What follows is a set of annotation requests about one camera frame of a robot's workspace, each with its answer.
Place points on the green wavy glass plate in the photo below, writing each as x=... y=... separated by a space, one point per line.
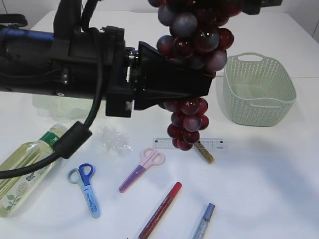
x=61 y=108

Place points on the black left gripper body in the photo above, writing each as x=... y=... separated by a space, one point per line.
x=155 y=79

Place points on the blue glitter pen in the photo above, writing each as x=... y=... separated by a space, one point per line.
x=203 y=224

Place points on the pink purple scissors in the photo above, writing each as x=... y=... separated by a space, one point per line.
x=148 y=157

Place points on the purple grape bunch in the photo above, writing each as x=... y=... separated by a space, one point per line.
x=198 y=40

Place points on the green plastic woven basket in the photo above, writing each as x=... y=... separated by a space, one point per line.
x=257 y=90

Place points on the gold glitter pen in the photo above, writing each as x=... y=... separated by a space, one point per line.
x=204 y=152

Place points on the clear plastic ruler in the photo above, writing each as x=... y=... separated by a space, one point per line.
x=209 y=143

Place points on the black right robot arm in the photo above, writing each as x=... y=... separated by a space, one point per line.
x=253 y=7

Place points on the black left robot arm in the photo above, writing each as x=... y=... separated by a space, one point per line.
x=79 y=61

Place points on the red glitter pen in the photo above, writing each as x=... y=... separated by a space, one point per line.
x=154 y=220

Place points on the blue scissors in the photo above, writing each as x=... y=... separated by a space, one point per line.
x=81 y=176

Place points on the clear plastic sheet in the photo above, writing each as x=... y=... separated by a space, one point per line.
x=114 y=141

